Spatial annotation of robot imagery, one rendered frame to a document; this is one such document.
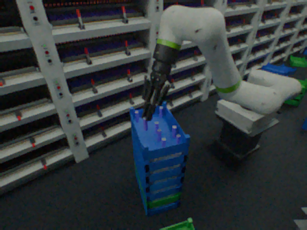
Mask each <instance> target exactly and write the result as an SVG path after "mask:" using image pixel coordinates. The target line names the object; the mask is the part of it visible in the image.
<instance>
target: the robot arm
mask: <svg viewBox="0 0 307 230"><path fill-rule="evenodd" d="M185 40H186V41H189V42H194V43H195V44H196V45H197V47H199V50H201V52H202V55H203V56H204V58H205V59H206V62H207V63H208V67H209V69H210V72H211V75H212V80H213V82H214V86H215V88H216V91H217V92H218V95H219V97H221V99H223V100H224V101H227V102H230V103H234V104H239V105H240V106H241V107H242V108H243V109H246V110H249V111H255V112H256V113H258V114H262V115H270V114H273V113H275V112H276V113H277V114H281V112H282V111H280V110H279V108H280V107H281V105H282V104H283V102H285V101H287V100H290V99H294V98H295V97H297V96H298V95H299V94H300V92H301V90H302V86H301V84H300V83H299V82H298V81H297V80H296V79H293V78H290V77H285V76H283V75H276V74H273V73H269V72H267V71H260V70H256V71H251V72H250V73H249V76H248V80H247V82H246V81H242V79H241V76H240V75H239V72H238V69H237V68H236V66H235V64H234V60H233V58H232V56H231V52H230V47H229V44H228V41H227V37H226V29H225V21H224V17H223V15H222V13H221V12H220V11H219V10H217V9H214V8H190V7H183V6H180V5H172V6H171V7H168V8H167V9H166V10H165V11H164V13H163V14H162V16H161V18H160V30H159V35H158V39H157V43H156V47H155V49H154V51H153V56H152V58H153V59H156V61H155V60H154V61H153V64H152V67H151V69H152V71H151V72H150V75H144V80H145V82H144V88H143V93H142V99H144V101H145V104H144V107H143V109H144V110H143V113H142V116H141V118H142V119H143V118H144V117H146V119H145V121H151V120H152V116H153V114H154V113H155V111H156V108H157V106H162V103H163V102H164V100H165V97H166V96H167V93H168V92H169V90H170V89H171V88H172V85H171V84H169V82H168V80H169V75H170V74H171V69H172V64H173V65H175V63H176V62H177V57H178V55H179V52H180V50H181V46H182V43H183V42H184V41H185ZM164 85H165V86H164ZM163 86H164V88H163ZM162 88H163V89H162ZM155 89H156V91H155V92H154V90H155ZM161 91H162V92H161ZM153 93H154V96H153ZM152 96H153V101H152V104H151V98H152Z"/></svg>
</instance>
